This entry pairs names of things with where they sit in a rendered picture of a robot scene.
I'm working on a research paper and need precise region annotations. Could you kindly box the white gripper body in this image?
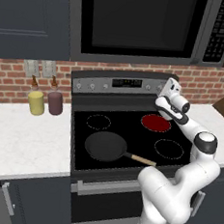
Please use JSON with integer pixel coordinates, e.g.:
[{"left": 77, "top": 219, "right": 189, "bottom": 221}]
[{"left": 156, "top": 76, "right": 181, "bottom": 99}]

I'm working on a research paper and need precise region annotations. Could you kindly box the red glowing stove burner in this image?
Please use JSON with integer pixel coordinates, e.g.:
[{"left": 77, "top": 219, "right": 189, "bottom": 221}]
[{"left": 139, "top": 112, "right": 173, "bottom": 134}]

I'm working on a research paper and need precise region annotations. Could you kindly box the black and steel stove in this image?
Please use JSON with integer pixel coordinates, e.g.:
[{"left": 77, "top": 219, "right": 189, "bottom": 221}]
[{"left": 56, "top": 64, "right": 203, "bottom": 224}]

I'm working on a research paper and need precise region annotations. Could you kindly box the black and steel microwave oven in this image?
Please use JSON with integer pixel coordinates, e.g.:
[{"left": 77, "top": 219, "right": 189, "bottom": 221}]
[{"left": 63, "top": 0, "right": 224, "bottom": 77}]

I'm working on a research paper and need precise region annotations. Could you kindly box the purple bottle with brown cap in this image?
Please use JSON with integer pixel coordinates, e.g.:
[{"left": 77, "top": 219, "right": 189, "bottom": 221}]
[{"left": 45, "top": 74, "right": 67, "bottom": 117}]

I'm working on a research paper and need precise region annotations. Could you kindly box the dark grey base cupboard door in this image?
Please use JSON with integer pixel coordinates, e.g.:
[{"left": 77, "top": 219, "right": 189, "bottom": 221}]
[
  {"left": 0, "top": 170, "right": 77, "bottom": 224},
  {"left": 178, "top": 170, "right": 224, "bottom": 224}
]

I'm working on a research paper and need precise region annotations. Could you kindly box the yellow bottle with brown cap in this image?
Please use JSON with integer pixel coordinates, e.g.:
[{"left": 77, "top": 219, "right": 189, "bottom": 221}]
[{"left": 25, "top": 74, "right": 48, "bottom": 117}]

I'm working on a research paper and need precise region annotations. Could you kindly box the black oven door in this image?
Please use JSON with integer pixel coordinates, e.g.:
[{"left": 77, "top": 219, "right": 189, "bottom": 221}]
[{"left": 67, "top": 172, "right": 188, "bottom": 224}]

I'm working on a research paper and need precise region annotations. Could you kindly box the black pan with wooden handle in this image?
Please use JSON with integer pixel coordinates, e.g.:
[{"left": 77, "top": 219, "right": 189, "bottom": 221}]
[{"left": 82, "top": 129, "right": 160, "bottom": 169}]

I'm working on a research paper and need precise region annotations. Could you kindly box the silver oven door handle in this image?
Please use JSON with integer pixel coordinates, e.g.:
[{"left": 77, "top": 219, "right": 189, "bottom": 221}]
[{"left": 75, "top": 174, "right": 144, "bottom": 203}]

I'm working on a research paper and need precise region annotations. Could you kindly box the grey wall socket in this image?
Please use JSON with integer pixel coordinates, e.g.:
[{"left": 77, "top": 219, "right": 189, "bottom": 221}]
[
  {"left": 21, "top": 58, "right": 42, "bottom": 79},
  {"left": 40, "top": 59, "right": 58, "bottom": 79}
]

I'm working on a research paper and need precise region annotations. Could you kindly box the silver cupboard handle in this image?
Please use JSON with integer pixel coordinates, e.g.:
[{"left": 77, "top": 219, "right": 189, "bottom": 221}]
[
  {"left": 189, "top": 188, "right": 208, "bottom": 220},
  {"left": 0, "top": 181, "right": 18, "bottom": 218}
]

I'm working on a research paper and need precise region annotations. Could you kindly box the dark grey wall cupboard door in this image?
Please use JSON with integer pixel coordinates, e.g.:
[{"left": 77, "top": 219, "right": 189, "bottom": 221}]
[{"left": 0, "top": 0, "right": 77, "bottom": 67}]

